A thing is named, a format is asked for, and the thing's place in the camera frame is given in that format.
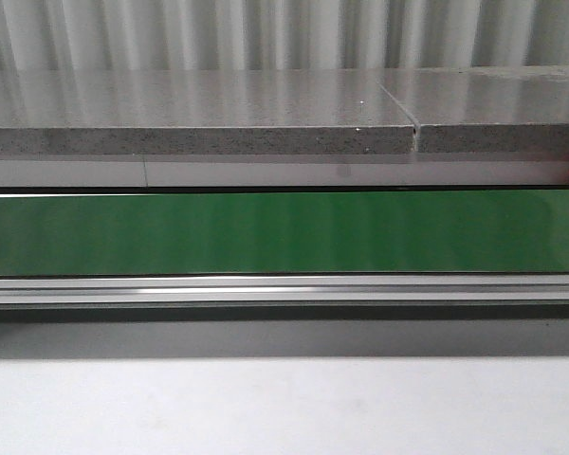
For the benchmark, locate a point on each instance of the green conveyor belt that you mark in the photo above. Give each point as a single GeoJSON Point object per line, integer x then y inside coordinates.
{"type": "Point", "coordinates": [502, 231]}

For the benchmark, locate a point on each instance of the grey stone countertop slab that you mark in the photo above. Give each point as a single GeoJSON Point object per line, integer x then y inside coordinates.
{"type": "Point", "coordinates": [506, 111]}

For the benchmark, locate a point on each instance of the white pleated curtain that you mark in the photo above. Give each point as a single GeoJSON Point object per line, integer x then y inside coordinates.
{"type": "Point", "coordinates": [241, 35]}

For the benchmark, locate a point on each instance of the aluminium conveyor frame rail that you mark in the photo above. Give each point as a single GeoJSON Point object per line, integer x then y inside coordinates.
{"type": "Point", "coordinates": [286, 297]}

